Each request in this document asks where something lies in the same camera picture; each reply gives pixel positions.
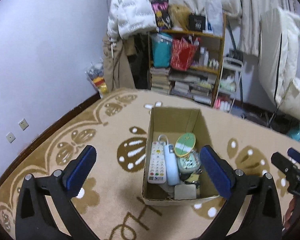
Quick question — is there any plastic bag of toys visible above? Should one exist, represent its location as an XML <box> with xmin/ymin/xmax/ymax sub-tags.
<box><xmin>85</xmin><ymin>62</ymin><xmax>108</xmax><ymax>98</ymax></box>

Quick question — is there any stack of books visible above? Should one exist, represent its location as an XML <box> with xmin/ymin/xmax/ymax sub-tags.
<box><xmin>150</xmin><ymin>67</ymin><xmax>172</xmax><ymax>94</ymax></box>

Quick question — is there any brown cardboard box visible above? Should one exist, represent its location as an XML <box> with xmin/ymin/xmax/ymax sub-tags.
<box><xmin>142</xmin><ymin>107</ymin><xmax>219</xmax><ymax>206</ymax></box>

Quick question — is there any white remote control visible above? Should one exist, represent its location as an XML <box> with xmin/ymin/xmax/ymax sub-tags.
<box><xmin>147</xmin><ymin>141</ymin><xmax>166</xmax><ymax>184</ymax></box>

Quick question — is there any red gift bag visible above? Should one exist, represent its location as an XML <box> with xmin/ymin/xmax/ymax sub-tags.
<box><xmin>171</xmin><ymin>38</ymin><xmax>200</xmax><ymax>72</ymax></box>

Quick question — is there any green mini skateboard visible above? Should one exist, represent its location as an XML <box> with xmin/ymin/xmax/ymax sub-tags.
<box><xmin>174</xmin><ymin>132</ymin><xmax>196</xmax><ymax>158</ymax></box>

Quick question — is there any white wire cart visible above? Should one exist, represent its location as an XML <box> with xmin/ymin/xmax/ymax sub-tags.
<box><xmin>213</xmin><ymin>56</ymin><xmax>243</xmax><ymax>113</ymax></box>

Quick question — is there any light blue device with loop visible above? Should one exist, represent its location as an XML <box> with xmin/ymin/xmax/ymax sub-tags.
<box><xmin>158</xmin><ymin>134</ymin><xmax>180</xmax><ymax>186</ymax></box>

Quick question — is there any tan hanging coat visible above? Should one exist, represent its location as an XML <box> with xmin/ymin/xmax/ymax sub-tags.
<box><xmin>102</xmin><ymin>34</ymin><xmax>135</xmax><ymax>92</ymax></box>

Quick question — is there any white wall socket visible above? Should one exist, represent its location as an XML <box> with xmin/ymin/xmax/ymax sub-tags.
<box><xmin>6</xmin><ymin>132</ymin><xmax>15</xmax><ymax>144</ymax></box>
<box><xmin>18</xmin><ymin>119</ymin><xmax>29</xmax><ymax>131</ymax></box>

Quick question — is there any white duvet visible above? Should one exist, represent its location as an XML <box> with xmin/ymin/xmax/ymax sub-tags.
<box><xmin>258</xmin><ymin>7</ymin><xmax>300</xmax><ymax>121</ymax></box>

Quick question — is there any wooden bookshelf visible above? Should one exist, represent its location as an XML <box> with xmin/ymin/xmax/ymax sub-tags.
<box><xmin>148</xmin><ymin>14</ymin><xmax>226</xmax><ymax>107</ymax></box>

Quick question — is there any black box with 40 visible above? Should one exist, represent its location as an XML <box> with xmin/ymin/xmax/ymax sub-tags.
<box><xmin>189</xmin><ymin>14</ymin><xmax>206</xmax><ymax>33</ymax></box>

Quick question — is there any white puffer jacket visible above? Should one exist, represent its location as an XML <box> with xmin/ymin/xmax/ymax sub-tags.
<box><xmin>107</xmin><ymin>0</ymin><xmax>157</xmax><ymax>42</ymax></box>

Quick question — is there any teal bag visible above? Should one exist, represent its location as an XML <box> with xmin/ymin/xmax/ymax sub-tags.
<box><xmin>150</xmin><ymin>33</ymin><xmax>173</xmax><ymax>68</ymax></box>

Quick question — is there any person's hand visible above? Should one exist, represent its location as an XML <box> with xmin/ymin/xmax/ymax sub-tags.
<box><xmin>283</xmin><ymin>196</ymin><xmax>298</xmax><ymax>230</ymax></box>

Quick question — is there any white charger block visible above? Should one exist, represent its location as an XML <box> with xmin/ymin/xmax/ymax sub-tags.
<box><xmin>174</xmin><ymin>184</ymin><xmax>197</xmax><ymax>200</ymax></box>

